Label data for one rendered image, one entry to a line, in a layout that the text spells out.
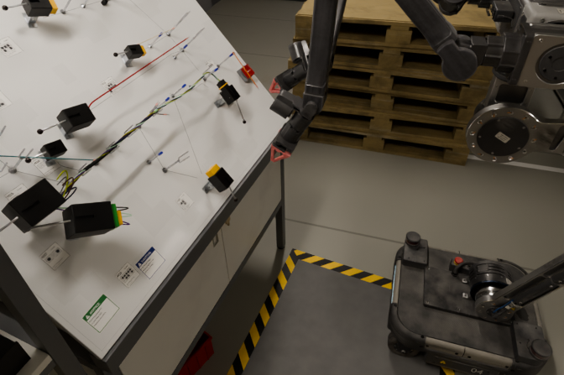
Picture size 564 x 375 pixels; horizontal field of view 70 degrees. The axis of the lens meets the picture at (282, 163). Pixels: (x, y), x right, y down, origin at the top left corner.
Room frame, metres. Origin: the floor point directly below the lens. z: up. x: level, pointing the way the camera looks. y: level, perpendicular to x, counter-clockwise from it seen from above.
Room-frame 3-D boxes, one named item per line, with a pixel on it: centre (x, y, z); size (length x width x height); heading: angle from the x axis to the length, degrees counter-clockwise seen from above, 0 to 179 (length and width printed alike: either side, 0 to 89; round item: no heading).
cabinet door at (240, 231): (1.28, 0.12, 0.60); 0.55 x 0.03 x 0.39; 156
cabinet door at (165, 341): (0.78, 0.35, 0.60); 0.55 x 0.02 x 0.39; 156
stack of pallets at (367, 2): (2.92, -0.85, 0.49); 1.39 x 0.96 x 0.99; 73
